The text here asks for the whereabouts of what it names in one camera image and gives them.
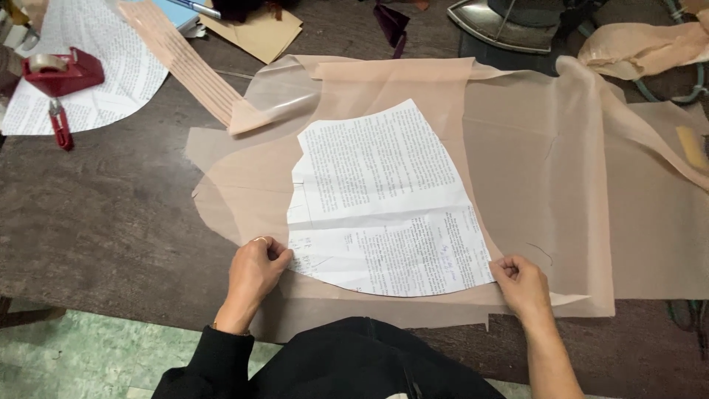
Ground person's right hand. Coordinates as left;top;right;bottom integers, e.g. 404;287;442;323
489;254;554;329

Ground person's left hand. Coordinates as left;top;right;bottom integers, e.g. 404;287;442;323
215;236;295;335

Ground small newspaper pattern piece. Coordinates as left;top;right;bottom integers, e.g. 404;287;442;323
286;99;496;298

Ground large sheer peach fabric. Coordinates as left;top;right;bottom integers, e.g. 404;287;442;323
185;54;709;344

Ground person's black clothing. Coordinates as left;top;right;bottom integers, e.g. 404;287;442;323
244;316;506;399

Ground yellow tailor's chalk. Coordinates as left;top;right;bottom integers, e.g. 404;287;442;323
675;125;709;170

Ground folded peach fabric strip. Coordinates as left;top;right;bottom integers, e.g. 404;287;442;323
116;0;273;137

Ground large newspaper pattern piece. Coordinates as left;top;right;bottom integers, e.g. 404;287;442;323
0;0;170;137

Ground red thread snips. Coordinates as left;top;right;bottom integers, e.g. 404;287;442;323
48;98;75;152

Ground brown paper envelope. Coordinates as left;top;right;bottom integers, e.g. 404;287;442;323
198;4;304;65

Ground crumpled peach fabric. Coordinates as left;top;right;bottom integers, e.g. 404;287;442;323
577;8;709;82

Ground metal clothes iron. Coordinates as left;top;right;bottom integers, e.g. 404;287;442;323
446;0;561;55

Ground red tape dispenser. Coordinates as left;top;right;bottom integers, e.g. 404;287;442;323
21;47;106;99

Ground blue and silver pen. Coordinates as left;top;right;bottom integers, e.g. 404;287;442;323
166;0;222;21

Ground light blue notebook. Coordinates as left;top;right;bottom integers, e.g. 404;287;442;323
151;0;201;32

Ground dark purple fabric scrap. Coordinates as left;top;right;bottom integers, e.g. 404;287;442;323
372;2;411;60

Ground gold wrist bracelet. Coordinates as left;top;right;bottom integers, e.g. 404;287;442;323
210;320;251;337

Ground green cable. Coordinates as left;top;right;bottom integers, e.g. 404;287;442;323
576;0;708;105

